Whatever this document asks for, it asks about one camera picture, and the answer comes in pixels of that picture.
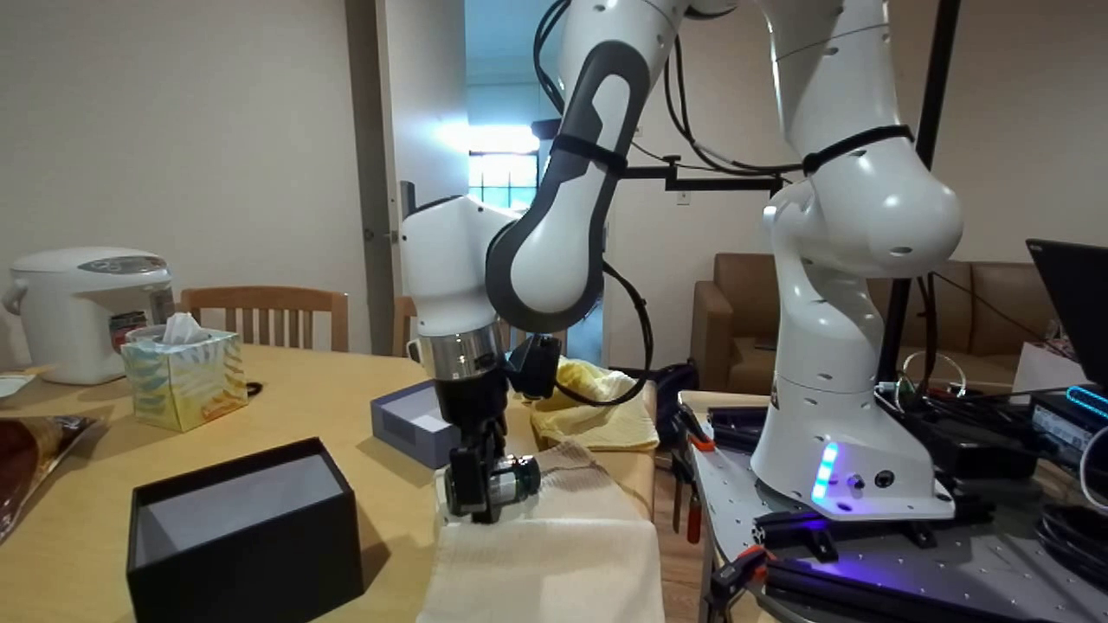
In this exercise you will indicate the brown tray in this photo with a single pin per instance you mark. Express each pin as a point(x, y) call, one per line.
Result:
point(23, 462)

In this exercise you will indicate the yellow cloth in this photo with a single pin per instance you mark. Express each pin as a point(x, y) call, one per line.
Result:
point(602, 416)

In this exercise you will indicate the black electronics box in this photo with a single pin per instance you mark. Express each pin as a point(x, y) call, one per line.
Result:
point(982, 446)

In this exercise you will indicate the black horizontal mount bar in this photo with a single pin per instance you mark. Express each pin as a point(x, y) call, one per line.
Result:
point(715, 181)

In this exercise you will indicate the white cardboard box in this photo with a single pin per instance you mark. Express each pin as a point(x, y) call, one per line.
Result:
point(1045, 372)

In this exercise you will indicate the white electric water boiler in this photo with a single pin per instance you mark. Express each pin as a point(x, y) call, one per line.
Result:
point(71, 313)

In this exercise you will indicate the white paper sheet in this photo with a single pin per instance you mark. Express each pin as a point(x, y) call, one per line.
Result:
point(14, 381)

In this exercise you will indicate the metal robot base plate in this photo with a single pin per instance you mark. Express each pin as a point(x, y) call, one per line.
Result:
point(922, 565)

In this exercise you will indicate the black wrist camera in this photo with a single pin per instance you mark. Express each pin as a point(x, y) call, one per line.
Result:
point(538, 366)

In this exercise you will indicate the green-capped bottle with white label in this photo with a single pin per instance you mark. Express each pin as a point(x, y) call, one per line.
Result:
point(517, 478)

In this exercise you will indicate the black monitor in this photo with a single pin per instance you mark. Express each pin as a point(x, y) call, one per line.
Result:
point(1079, 298)

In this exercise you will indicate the black vertical pole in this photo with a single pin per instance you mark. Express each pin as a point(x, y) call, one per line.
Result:
point(935, 71)

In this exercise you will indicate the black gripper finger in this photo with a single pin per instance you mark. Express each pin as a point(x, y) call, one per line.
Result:
point(494, 454)
point(465, 487)

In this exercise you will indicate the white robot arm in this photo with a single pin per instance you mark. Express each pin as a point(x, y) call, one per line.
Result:
point(852, 208)

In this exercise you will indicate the small blue-grey box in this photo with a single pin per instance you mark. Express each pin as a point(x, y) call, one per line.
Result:
point(404, 427)

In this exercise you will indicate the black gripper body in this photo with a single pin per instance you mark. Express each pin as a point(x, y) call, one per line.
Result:
point(472, 416)

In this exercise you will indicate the green tissue box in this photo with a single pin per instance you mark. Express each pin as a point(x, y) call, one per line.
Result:
point(186, 381)

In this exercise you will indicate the white cloth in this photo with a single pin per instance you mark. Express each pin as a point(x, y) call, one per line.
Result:
point(543, 565)

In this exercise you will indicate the black open box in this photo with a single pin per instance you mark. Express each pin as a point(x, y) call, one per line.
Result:
point(248, 565)

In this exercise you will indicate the brown sofa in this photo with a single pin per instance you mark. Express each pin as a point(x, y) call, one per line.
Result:
point(740, 323)

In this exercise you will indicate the wooden chair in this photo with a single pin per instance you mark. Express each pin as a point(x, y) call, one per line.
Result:
point(404, 323)
point(265, 298)

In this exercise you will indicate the blue-lit control device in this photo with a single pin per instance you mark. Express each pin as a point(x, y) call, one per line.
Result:
point(1069, 427)

